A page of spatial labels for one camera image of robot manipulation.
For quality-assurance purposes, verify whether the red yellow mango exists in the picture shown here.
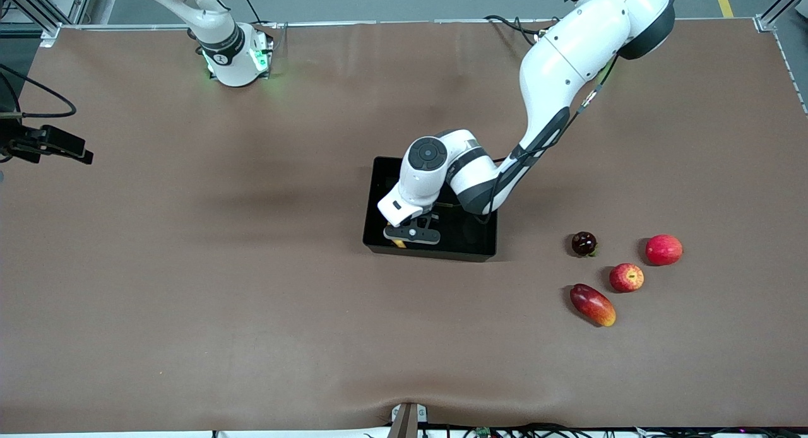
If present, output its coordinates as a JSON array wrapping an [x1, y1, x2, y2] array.
[[569, 283, 617, 328]]

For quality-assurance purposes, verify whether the red yellow striped apple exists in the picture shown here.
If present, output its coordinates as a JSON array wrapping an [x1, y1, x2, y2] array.
[[609, 263, 645, 293]]

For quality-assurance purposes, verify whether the black right arm base cable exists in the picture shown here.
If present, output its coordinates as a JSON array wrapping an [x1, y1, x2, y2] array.
[[237, 0, 288, 54]]

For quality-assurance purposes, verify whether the dark purple mangosteen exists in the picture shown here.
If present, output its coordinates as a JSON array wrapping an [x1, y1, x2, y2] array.
[[571, 231, 598, 258]]

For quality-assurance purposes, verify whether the aluminium frame post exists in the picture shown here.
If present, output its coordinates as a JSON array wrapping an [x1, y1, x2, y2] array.
[[756, 0, 808, 32], [0, 0, 95, 47]]

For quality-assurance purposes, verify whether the black arm base cable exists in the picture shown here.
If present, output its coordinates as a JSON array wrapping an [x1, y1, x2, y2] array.
[[237, 0, 288, 54], [485, 14, 545, 47]]

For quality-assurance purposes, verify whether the black left arm base cable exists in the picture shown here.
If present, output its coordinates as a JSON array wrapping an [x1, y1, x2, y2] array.
[[485, 14, 545, 47]]

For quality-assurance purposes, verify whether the black plastic box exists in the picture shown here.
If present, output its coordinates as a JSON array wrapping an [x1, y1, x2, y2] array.
[[362, 157, 499, 263]]

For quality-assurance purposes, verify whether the brown table mat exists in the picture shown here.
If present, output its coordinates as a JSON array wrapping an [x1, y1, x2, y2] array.
[[0, 18, 808, 434]]

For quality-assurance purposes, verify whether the plain red round fruit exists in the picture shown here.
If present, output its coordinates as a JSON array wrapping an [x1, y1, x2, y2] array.
[[645, 234, 684, 266]]

